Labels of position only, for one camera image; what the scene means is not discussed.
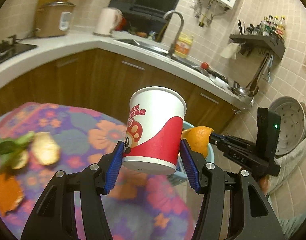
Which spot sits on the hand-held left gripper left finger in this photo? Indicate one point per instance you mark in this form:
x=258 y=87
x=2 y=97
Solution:
x=115 y=166

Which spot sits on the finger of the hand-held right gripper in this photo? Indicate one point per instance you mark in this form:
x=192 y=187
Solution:
x=225 y=137
x=218 y=143

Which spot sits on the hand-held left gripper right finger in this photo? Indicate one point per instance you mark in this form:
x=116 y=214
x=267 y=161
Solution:
x=190 y=168

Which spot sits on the light blue plastic basket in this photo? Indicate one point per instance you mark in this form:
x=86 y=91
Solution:
x=210 y=153

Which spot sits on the curled orange peel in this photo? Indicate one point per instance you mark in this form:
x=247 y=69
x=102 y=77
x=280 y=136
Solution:
x=198 y=138

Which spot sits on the red and white paper cup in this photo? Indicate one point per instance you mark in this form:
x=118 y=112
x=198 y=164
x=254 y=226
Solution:
x=153 y=120

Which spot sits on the person's right hand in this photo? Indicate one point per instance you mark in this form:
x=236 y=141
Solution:
x=263 y=185

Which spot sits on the perforated steel steamer tray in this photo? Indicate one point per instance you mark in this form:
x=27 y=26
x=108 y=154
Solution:
x=290 y=127

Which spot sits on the hanging steel utensils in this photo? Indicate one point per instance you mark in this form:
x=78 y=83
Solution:
x=243 y=92

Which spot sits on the floral blanket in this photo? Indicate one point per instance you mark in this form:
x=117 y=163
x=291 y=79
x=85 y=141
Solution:
x=75 y=135

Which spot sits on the white cloth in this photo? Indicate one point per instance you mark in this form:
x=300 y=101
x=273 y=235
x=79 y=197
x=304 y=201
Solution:
x=219 y=80

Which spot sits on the pale dried citrus peel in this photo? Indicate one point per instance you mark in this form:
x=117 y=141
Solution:
x=46 y=148

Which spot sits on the red tomato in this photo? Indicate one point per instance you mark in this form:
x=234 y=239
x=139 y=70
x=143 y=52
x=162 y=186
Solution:
x=205 y=65

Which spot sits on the hanging white rag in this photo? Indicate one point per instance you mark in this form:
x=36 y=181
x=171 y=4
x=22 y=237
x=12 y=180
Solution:
x=229 y=51

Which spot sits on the wooden base cabinet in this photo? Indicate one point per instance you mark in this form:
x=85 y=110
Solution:
x=92 y=80

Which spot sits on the yellow detergent bottle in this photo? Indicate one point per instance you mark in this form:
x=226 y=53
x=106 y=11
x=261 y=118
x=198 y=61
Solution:
x=183 y=46

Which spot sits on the green leafy vegetable scrap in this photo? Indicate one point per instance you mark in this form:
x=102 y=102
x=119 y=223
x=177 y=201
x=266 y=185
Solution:
x=10 y=146

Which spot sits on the row of condiment bottles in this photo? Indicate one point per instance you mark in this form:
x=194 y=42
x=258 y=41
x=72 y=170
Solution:
x=268 y=27

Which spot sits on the dark chopsticks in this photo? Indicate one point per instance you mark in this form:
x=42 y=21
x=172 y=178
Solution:
x=241 y=27

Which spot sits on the flat orange peel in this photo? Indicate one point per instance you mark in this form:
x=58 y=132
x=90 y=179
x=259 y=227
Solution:
x=6 y=195

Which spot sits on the metal kitchen faucet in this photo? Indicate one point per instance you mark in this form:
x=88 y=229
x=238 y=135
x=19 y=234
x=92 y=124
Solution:
x=179 y=27

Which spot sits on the steel sink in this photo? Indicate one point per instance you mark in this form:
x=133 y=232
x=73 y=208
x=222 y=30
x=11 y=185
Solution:
x=148 y=46

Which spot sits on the water heater pipes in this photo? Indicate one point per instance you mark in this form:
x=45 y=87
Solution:
x=205 y=12

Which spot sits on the red container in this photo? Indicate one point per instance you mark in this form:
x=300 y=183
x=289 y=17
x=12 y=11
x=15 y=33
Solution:
x=120 y=22

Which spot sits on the white electric kettle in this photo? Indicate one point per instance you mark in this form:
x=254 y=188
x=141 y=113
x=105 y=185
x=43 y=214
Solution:
x=106 y=22

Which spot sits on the black gas stove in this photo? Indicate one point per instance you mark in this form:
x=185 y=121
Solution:
x=10 y=51

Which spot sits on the brown rice cooker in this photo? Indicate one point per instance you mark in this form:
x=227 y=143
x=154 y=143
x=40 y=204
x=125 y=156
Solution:
x=51 y=17

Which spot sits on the dark wall shelf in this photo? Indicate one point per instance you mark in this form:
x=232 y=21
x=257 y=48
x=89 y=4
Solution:
x=260 y=43

